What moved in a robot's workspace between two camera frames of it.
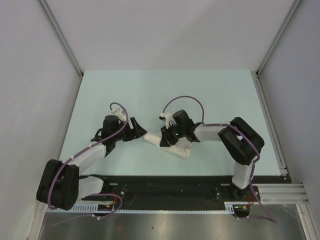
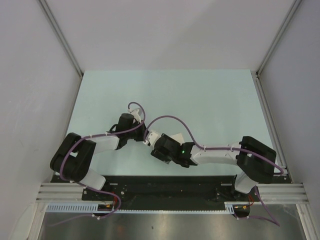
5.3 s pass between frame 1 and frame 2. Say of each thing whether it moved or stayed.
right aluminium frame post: stayed
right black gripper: moved
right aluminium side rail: stayed
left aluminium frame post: stayed
